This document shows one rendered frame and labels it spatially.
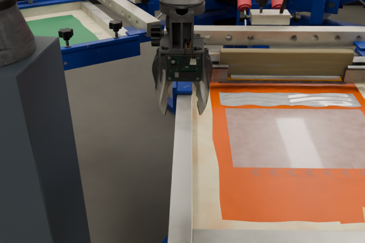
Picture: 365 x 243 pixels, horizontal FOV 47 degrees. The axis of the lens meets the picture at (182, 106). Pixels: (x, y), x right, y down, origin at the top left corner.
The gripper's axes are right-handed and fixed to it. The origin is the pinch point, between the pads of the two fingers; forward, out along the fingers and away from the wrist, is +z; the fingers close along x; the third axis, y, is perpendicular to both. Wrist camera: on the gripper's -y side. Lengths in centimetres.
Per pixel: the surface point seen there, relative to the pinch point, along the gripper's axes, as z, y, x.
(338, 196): 14.8, 7.2, 29.0
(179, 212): 11.3, 15.6, -0.2
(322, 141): 14.8, -10.4, 31.0
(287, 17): 3, -64, 32
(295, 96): 14.2, -30.7, 29.2
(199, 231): 11.3, 19.8, 3.0
